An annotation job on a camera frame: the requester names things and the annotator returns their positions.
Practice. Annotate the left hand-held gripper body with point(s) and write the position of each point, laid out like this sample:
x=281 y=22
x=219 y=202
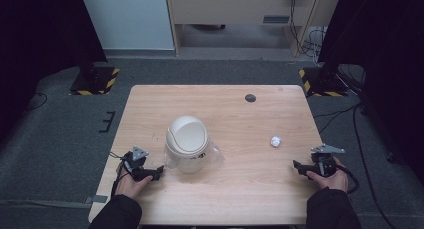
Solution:
x=135 y=160

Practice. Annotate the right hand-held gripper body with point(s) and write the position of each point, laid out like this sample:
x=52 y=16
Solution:
x=325 y=160

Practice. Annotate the white paper ball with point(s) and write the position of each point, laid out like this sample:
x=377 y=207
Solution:
x=275 y=141

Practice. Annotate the white swing-lid trash can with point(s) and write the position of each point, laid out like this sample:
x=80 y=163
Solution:
x=187 y=143

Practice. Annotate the person's right hand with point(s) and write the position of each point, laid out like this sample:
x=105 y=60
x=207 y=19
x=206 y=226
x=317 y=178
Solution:
x=331 y=181

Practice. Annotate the person's left hand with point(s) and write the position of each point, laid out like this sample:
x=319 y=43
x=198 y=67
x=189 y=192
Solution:
x=130 y=186

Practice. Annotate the grey tape strip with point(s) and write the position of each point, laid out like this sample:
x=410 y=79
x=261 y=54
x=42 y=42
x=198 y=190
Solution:
x=96 y=199

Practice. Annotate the striped black stand base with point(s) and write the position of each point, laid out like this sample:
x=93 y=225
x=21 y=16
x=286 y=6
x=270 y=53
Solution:
x=95 y=81
x=322 y=83

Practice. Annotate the dark round table grommet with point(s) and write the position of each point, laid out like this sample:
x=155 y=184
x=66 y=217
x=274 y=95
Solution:
x=250 y=98

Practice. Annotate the black curtain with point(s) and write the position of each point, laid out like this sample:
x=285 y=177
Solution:
x=40 y=49
x=383 y=55

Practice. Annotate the white cabinet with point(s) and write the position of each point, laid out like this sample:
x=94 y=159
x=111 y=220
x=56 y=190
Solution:
x=128 y=19

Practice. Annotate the light wooden desk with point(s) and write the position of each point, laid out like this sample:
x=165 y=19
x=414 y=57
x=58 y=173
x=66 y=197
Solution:
x=230 y=9

